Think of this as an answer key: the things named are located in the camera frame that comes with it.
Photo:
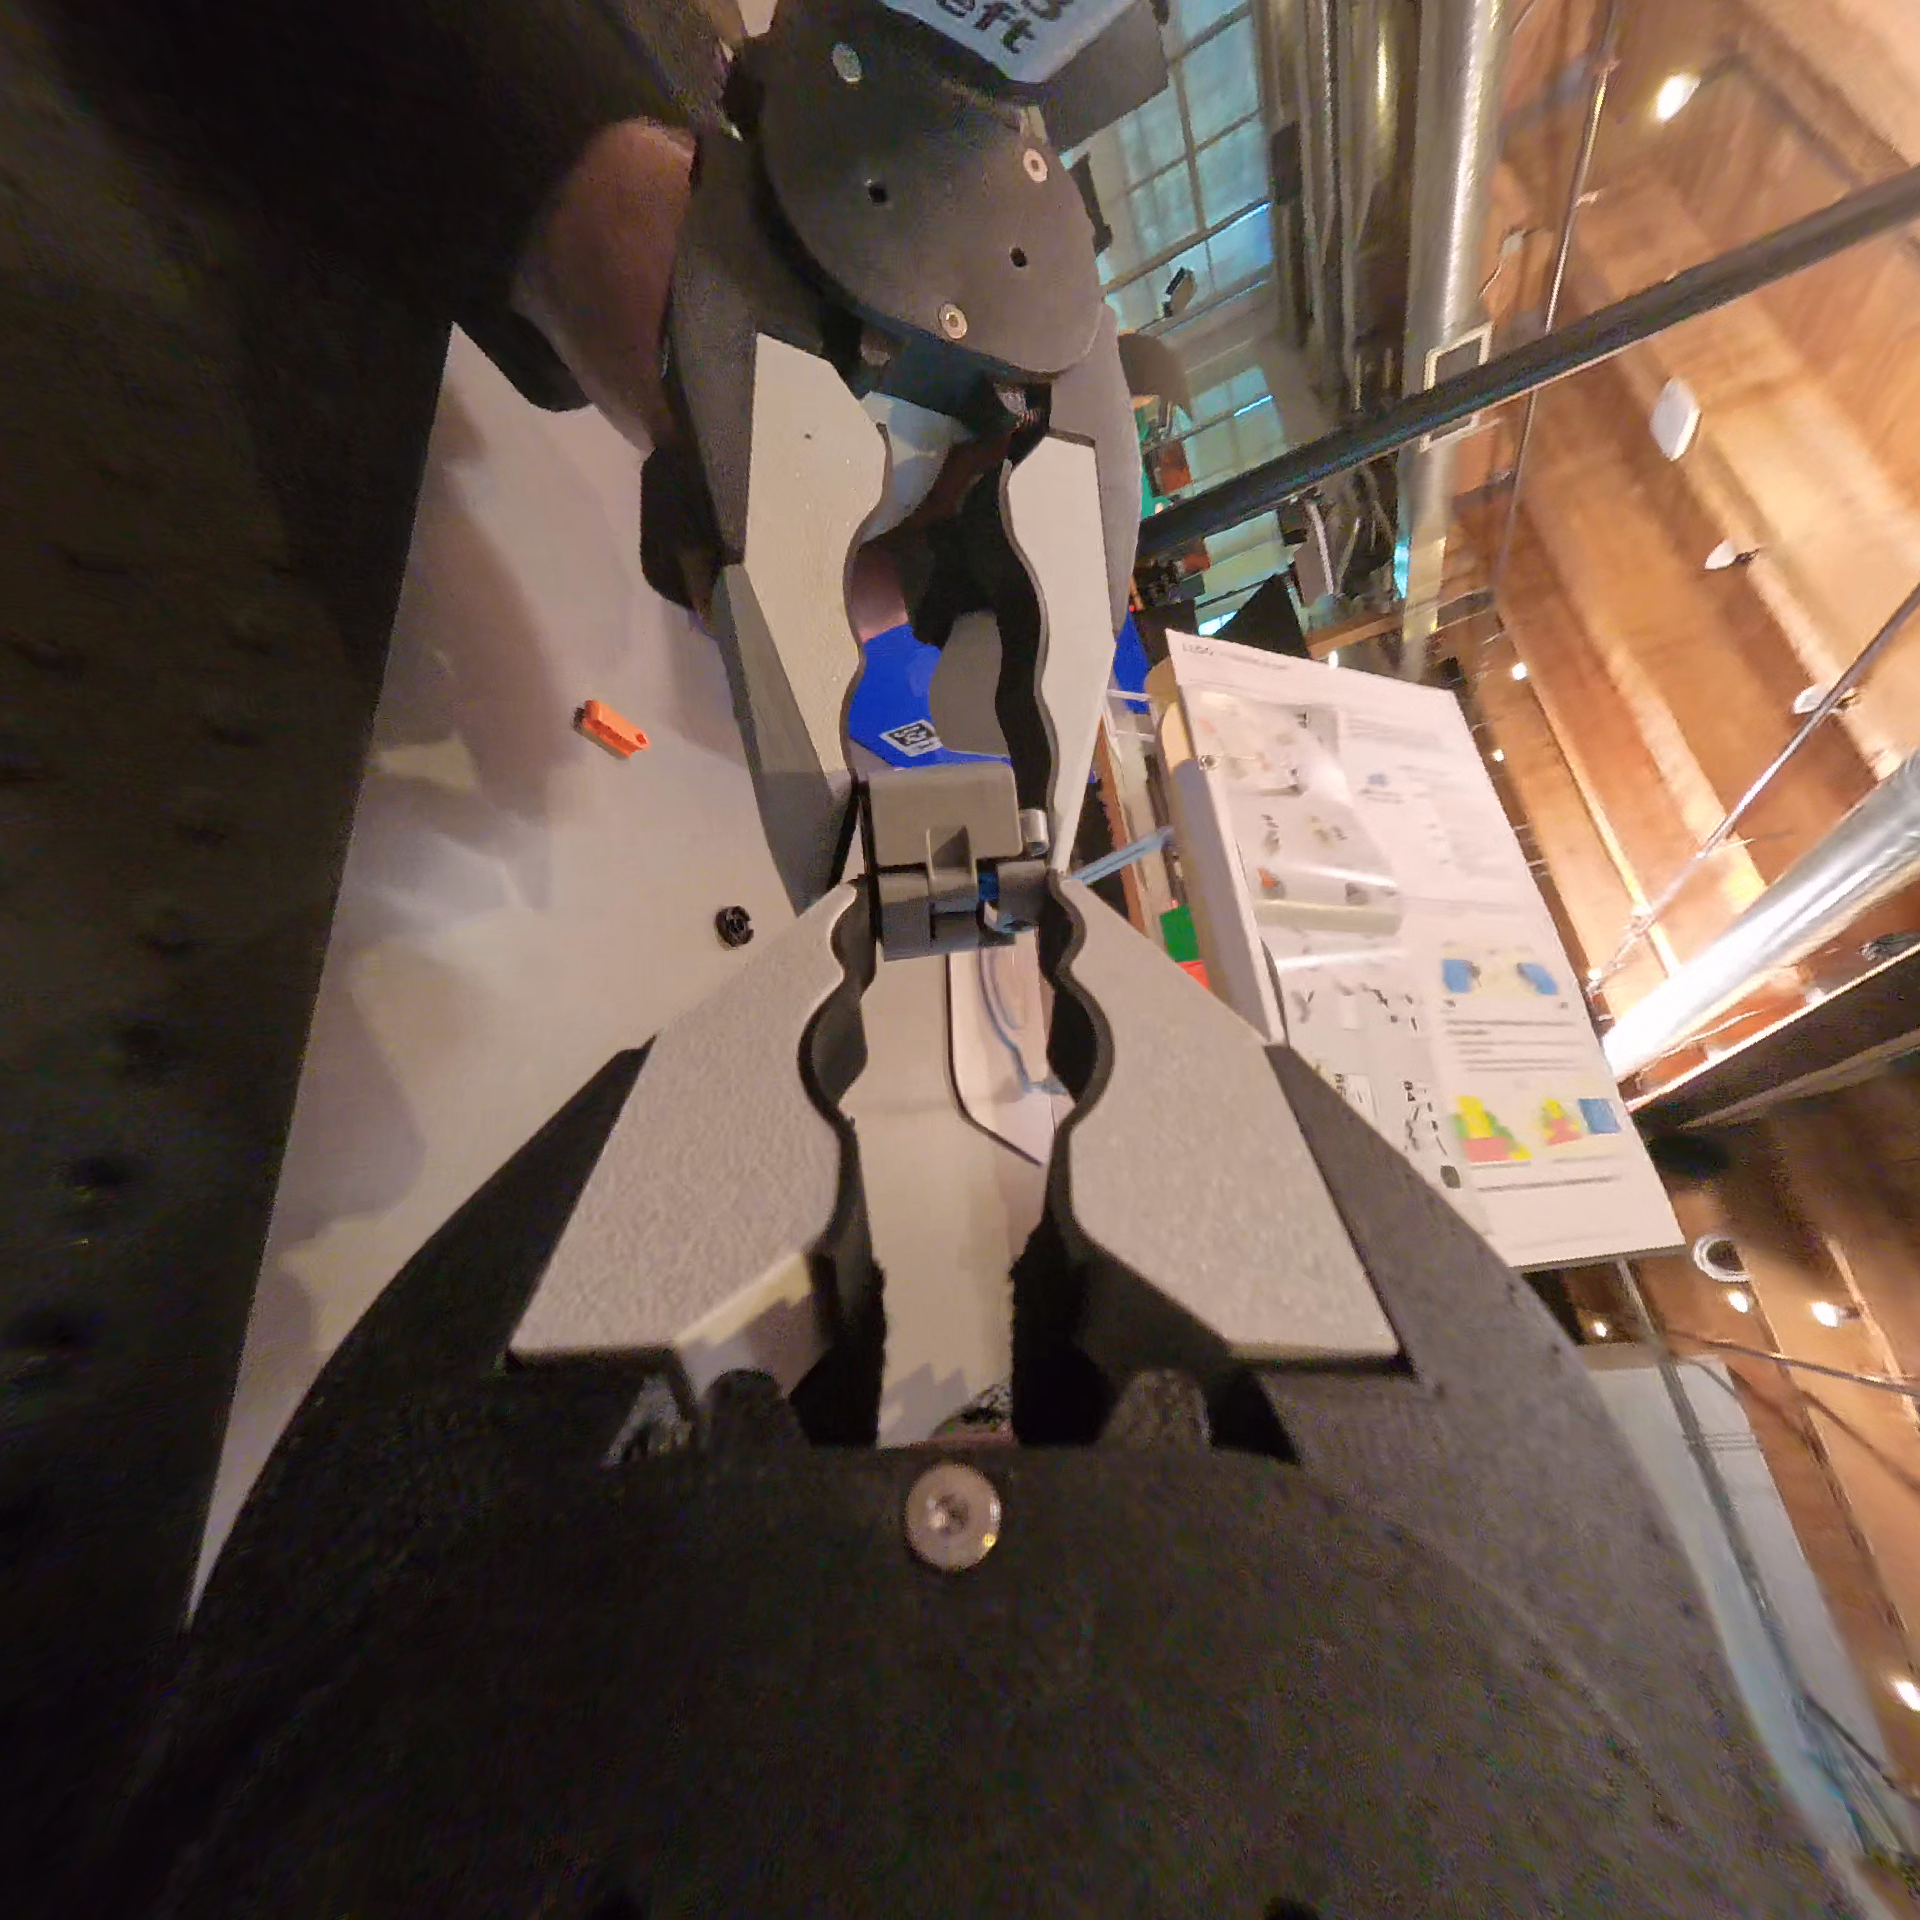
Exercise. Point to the black dimpled cushion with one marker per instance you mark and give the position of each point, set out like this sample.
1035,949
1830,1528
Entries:
152,899

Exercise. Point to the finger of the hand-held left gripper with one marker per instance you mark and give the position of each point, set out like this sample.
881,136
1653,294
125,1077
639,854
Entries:
789,494
1071,597

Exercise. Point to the black metal pole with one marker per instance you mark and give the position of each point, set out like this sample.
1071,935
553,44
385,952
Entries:
1498,368

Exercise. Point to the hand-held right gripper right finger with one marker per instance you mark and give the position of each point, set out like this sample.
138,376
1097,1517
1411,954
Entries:
1215,1199

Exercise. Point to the white document stand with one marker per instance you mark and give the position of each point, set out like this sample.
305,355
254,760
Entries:
1012,1100

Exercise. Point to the green container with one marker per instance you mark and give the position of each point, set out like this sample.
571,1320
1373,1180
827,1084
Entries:
1162,466

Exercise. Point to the white printed instruction sheet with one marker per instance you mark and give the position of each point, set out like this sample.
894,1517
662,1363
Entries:
1498,932

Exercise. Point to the person's left hand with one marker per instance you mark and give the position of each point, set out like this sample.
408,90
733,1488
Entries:
599,257

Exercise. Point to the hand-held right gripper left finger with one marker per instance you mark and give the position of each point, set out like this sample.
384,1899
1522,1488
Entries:
690,1199

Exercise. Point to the orange curved brick piece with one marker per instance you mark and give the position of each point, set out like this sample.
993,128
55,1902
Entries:
608,726

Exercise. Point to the small grey brick hinge assembly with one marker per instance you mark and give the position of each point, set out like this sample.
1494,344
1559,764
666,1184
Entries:
931,817

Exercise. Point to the brick building instruction booklet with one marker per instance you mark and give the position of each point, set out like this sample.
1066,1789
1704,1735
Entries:
1305,812

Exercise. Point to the blue bin with tag label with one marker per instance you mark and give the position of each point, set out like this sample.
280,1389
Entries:
898,705

